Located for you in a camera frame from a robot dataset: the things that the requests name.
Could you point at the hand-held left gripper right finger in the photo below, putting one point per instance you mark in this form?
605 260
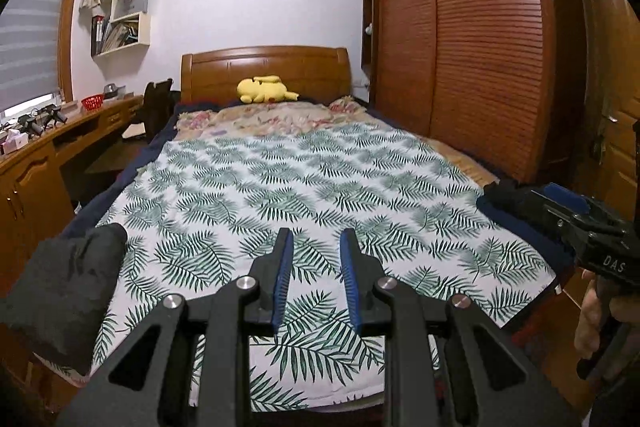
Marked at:
352 287

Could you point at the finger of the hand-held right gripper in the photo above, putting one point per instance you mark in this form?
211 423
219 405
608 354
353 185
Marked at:
552 219
565 197

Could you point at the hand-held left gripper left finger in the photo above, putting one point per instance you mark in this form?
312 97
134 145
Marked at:
282 287

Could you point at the black jacket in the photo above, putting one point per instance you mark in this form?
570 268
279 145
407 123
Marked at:
60 292

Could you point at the person's right hand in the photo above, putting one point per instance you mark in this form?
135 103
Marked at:
587 317

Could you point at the navy folded cloth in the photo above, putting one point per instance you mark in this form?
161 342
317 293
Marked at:
520 229

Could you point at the dark folded cloth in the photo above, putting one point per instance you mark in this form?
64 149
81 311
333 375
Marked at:
505 192

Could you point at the leaf print bed sheet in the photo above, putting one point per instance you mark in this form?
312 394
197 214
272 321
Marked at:
300 187

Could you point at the wooden door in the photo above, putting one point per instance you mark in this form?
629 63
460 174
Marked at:
610 57

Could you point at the floral pillow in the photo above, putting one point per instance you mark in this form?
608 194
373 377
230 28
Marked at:
280 117

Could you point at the wooden louvred wardrobe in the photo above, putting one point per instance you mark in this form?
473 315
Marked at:
475 47

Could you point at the yellow plush toy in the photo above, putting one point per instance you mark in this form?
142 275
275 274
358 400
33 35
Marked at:
265 91

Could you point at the dark wooden chair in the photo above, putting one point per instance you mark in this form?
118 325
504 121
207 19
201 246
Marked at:
157 107

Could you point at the wooden bed headboard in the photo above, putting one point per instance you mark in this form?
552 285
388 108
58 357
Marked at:
270 62

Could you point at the grey metal pot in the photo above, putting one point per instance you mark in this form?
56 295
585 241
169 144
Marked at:
112 91

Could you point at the red basket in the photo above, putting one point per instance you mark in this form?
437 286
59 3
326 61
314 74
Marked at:
92 103

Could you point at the wooden desk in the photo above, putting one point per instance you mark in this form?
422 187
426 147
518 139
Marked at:
30 187

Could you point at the black handheld device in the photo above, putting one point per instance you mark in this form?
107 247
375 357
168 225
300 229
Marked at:
55 114
31 123

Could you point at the tissue box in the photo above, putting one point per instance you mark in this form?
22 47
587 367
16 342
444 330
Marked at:
14 143

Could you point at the grey window blind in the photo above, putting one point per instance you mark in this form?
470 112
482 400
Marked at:
30 37

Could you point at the white wall shelf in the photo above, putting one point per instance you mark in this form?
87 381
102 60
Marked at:
142 32

